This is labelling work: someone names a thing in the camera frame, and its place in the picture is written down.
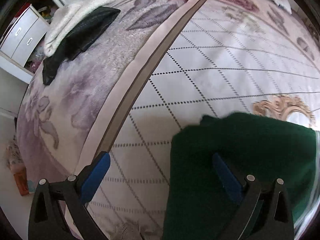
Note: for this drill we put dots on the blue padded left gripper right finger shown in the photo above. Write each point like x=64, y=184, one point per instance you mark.
x=263, y=213

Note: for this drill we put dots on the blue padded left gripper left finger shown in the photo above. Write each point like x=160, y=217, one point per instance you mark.
x=46, y=220

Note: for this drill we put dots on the green cream varsity jacket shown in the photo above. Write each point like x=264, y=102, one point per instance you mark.
x=198, y=206

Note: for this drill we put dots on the white drawer unit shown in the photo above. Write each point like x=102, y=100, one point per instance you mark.
x=20, y=41

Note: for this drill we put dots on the black folded garment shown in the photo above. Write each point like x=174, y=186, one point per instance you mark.
x=78, y=40

